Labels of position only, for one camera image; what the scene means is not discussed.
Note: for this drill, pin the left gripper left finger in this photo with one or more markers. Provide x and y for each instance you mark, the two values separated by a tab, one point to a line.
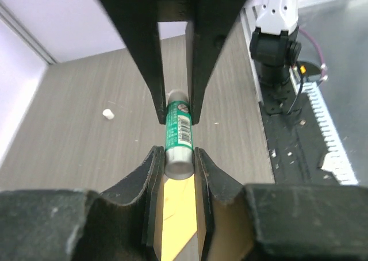
124	222

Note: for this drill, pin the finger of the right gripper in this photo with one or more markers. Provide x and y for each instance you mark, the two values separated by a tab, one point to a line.
137	24
207	30

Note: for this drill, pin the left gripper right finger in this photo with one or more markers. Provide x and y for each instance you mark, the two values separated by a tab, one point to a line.
276	221

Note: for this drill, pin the orange paper envelope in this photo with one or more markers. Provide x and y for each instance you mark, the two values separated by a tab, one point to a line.
179	216

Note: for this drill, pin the green white glue stick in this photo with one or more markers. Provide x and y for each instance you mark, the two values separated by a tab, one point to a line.
179	139

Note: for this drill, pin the white glue stick cap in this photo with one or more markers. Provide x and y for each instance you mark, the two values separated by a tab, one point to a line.
108	114

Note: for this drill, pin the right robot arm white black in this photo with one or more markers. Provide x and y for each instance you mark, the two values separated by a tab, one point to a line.
273	41

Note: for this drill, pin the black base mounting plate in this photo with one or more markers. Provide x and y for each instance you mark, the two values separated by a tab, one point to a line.
295	142

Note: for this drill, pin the white slotted cable duct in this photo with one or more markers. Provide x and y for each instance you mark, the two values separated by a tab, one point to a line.
336	160

